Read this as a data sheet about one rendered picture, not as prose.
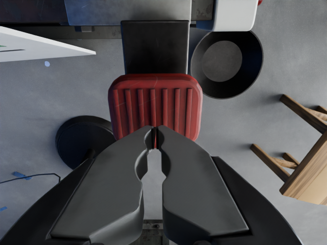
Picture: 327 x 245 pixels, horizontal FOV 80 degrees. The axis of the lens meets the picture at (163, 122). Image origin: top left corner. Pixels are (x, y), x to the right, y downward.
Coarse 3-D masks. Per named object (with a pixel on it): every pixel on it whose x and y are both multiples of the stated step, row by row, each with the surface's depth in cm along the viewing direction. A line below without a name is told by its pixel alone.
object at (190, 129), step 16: (128, 80) 14; (144, 80) 14; (160, 80) 14; (176, 80) 14; (192, 80) 14; (112, 96) 14; (128, 96) 14; (144, 96) 14; (160, 96) 14; (176, 96) 14; (192, 96) 14; (112, 112) 15; (128, 112) 14; (144, 112) 15; (160, 112) 15; (176, 112) 14; (192, 112) 15; (112, 128) 15; (128, 128) 15; (176, 128) 15; (192, 128) 15
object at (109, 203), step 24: (120, 144) 11; (144, 144) 11; (96, 168) 9; (120, 168) 9; (144, 168) 10; (96, 192) 8; (120, 192) 8; (72, 216) 7; (96, 216) 7; (120, 216) 7; (96, 240) 6; (120, 240) 7
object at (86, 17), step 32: (0, 0) 23; (32, 0) 23; (64, 0) 21; (96, 0) 21; (128, 0) 21; (160, 0) 21; (192, 0) 23; (32, 32) 78; (64, 32) 78; (96, 32) 78
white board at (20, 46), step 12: (0, 36) 38; (12, 36) 39; (24, 36) 41; (36, 36) 45; (0, 48) 51; (12, 48) 52; (24, 48) 54; (36, 48) 56; (48, 48) 57; (60, 48) 59; (72, 48) 62; (0, 60) 79; (12, 60) 83
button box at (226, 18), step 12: (216, 0) 23; (228, 0) 23; (240, 0) 23; (252, 0) 23; (216, 12) 23; (228, 12) 23; (240, 12) 23; (252, 12) 23; (0, 24) 59; (12, 24) 58; (24, 24) 58; (36, 24) 57; (48, 24) 57; (192, 24) 45; (204, 24) 29; (216, 24) 24; (228, 24) 24; (240, 24) 24; (252, 24) 24
